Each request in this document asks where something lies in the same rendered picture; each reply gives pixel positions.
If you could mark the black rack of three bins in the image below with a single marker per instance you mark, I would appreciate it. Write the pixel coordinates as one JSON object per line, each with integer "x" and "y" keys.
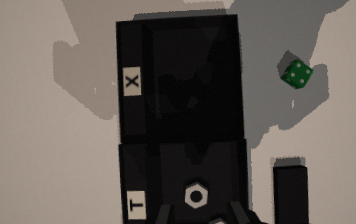
{"x": 180, "y": 83}

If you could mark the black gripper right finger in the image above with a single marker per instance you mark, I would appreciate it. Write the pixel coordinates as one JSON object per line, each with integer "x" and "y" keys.
{"x": 237, "y": 215}

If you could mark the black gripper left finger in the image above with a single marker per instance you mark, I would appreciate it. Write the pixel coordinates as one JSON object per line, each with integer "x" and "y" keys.
{"x": 166, "y": 216}

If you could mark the green die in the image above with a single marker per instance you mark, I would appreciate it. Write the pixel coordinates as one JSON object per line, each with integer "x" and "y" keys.
{"x": 297, "y": 74}

